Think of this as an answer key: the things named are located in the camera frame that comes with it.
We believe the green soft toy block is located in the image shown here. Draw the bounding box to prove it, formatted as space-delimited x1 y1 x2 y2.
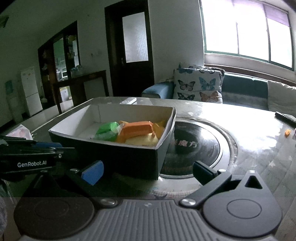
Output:
94 122 119 142

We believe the white cardboard box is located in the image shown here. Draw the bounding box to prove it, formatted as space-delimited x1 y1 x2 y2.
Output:
49 98 176 180

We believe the orange soft toy block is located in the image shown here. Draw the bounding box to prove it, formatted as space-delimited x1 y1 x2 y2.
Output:
116 121 154 143

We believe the orange yellow plush duck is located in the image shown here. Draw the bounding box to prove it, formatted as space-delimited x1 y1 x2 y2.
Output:
125 120 167 147

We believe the white refrigerator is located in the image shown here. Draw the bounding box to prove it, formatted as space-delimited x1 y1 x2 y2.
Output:
21 67 43 116

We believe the round black induction cooktop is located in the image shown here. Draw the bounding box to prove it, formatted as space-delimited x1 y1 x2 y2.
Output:
160 118 238 179

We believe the dark wooden cabinet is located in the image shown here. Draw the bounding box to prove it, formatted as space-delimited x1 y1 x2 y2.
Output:
38 21 109 113

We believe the small orange toy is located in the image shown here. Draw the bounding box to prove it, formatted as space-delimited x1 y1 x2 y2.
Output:
285 129 291 137

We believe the black remote control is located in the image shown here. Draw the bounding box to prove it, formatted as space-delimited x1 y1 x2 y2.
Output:
275 111 296 128

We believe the white quilted cushion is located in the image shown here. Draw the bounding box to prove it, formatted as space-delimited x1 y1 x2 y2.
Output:
267 80 296 116

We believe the blue sofa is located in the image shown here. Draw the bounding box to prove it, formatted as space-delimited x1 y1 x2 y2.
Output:
142 72 270 110

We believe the silver remote control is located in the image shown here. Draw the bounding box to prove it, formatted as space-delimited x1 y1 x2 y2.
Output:
120 97 137 104

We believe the butterfly print pillow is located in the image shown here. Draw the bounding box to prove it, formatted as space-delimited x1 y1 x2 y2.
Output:
173 66 225 103

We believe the dark wooden door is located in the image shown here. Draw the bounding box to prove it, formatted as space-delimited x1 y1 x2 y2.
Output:
104 1 154 97

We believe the window with green frame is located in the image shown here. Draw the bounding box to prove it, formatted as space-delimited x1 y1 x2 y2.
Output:
200 1 295 71

